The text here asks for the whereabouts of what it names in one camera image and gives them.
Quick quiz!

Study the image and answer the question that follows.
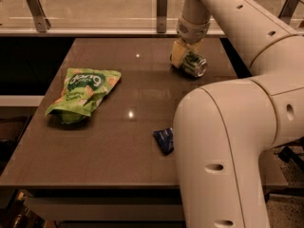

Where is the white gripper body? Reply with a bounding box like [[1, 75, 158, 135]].
[[177, 17, 210, 45]]

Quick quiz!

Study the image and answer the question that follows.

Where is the green soda can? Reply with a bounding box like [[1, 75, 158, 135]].
[[181, 51, 207, 78]]

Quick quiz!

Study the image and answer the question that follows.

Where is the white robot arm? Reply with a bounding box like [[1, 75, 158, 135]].
[[173, 0, 304, 228]]

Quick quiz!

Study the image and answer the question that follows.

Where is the blue snack packet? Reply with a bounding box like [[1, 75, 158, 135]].
[[153, 127, 174, 155]]

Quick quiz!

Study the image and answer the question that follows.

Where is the green snack bag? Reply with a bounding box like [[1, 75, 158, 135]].
[[45, 68, 122, 124]]

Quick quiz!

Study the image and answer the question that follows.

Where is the glass barrier panel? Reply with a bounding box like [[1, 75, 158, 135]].
[[0, 0, 304, 31]]

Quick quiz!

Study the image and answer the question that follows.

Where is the middle metal bracket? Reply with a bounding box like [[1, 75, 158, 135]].
[[156, 0, 167, 33]]

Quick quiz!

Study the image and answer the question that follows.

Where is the metal bracket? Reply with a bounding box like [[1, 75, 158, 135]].
[[156, 0, 167, 33], [26, 0, 51, 32], [278, 0, 300, 24]]

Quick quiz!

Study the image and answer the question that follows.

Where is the right metal bracket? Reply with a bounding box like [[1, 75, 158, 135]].
[[278, 0, 300, 24]]

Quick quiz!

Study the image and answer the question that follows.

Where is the left metal bracket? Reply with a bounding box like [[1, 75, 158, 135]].
[[26, 0, 51, 32]]

